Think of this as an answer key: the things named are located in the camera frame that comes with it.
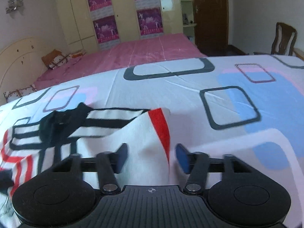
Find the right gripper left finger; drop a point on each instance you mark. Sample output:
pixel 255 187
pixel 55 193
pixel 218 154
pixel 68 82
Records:
pixel 107 165

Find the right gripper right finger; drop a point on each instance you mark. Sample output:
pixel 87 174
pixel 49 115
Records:
pixel 196 166

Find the white striped knit sweater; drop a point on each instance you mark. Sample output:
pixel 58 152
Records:
pixel 29 149

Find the patterned white blue bedsheet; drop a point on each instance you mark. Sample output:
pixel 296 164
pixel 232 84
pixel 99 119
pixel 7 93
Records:
pixel 245 113

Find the orange brown pillow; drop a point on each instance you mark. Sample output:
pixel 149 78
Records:
pixel 54 59

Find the pink bed cover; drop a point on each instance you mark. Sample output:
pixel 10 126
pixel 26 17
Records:
pixel 163 48

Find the white patterned pillow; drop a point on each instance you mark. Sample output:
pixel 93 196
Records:
pixel 18 93

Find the cream arched headboard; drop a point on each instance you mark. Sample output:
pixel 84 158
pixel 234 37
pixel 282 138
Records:
pixel 21 64

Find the lower left purple poster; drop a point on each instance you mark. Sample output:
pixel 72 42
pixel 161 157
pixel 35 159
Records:
pixel 106 29

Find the lower right purple poster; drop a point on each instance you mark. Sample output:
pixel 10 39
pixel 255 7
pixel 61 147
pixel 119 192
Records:
pixel 150 21

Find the cream wardrobe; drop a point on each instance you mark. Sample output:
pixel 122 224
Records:
pixel 78 28

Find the wooden chair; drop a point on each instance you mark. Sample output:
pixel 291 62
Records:
pixel 285 39

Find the dark wooden door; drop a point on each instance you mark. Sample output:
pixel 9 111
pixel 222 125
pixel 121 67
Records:
pixel 211 30

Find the corner shelf unit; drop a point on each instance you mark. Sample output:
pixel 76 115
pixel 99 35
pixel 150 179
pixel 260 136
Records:
pixel 189 24

